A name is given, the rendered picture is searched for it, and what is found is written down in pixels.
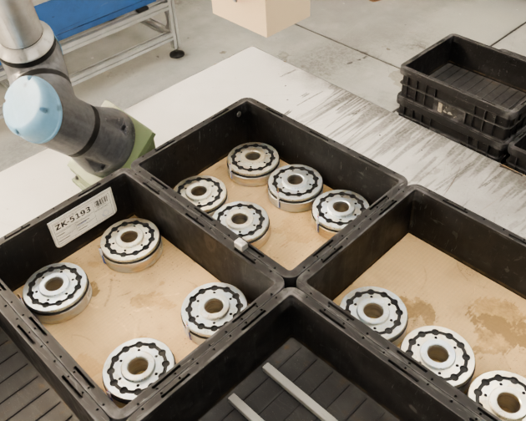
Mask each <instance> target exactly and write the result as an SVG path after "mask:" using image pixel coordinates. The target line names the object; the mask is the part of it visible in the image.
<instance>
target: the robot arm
mask: <svg viewBox="0 0 526 421"><path fill-rule="evenodd" d="M0 62H1V64H2V66H3V67H4V69H5V71H6V74H7V76H8V81H9V84H10V87H9V88H8V91H7V92H6V95H5V99H6V102H5V103H3V117H4V119H5V122H6V124H7V126H8V128H9V129H10V130H11V131H12V132H13V133H14V134H16V135H18V136H20V137H22V138H23V139H25V140H26V141H28V142H31V143H34V144H38V145H41V146H44V147H46V148H49V149H51V150H55V151H57V152H59V153H61V154H64V155H67V156H69V157H71V158H72V159H73V160H74V161H75V162H76V163H77V164H78V165H79V166H81V167H82V168H83V169H84V170H85V171H87V172H88V173H90V174H92V175H96V176H99V177H105V176H108V175H110V174H112V173H114V172H115V171H116V170H119V169H121V168H122V166H123V165H124V164H125V163H126V161H127V160H128V158H129V157H130V155H131V152H132V150H133V147H134V141H135V129H134V123H133V121H132V119H131V118H130V117H129V116H128V115H127V114H126V113H124V112H122V111H120V110H118V109H115V108H109V107H99V106H93V105H91V104H88V103H86V102H84V101H83V100H81V99H78V98H77V97H76V96H75V94H74V91H73V86H72V84H71V81H70V78H69V75H68V70H67V67H66V64H65V62H64V58H63V50H62V47H61V44H60V42H59V41H58V39H57V38H56V36H55V35H54V33H53V30H52V29H51V28H50V27H49V26H48V25H47V24H46V23H45V22H43V21H41V20H39V18H38V15H37V13H36V11H35V8H34V6H33V3H32V1H31V0H0Z"/></svg>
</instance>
